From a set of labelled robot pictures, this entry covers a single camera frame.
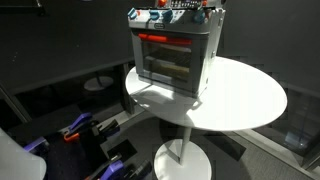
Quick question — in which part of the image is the blue stove knob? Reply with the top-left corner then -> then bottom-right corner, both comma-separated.
127,7 -> 138,20
148,9 -> 160,22
162,9 -> 174,24
194,8 -> 206,24

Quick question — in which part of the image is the purple clamp with orange tip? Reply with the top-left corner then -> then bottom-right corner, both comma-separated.
63,112 -> 101,144

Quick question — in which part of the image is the orange oven door handle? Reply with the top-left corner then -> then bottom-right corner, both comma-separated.
137,33 -> 193,47

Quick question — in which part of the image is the grey toy stove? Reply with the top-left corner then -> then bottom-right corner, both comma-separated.
127,0 -> 227,99

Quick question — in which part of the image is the white table pedestal base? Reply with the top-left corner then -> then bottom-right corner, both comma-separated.
153,126 -> 213,180

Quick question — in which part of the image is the small white round stand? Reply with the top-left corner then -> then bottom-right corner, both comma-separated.
83,71 -> 115,92

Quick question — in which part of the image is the purple spring clamp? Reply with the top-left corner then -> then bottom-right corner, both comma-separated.
23,136 -> 50,156
88,159 -> 126,180

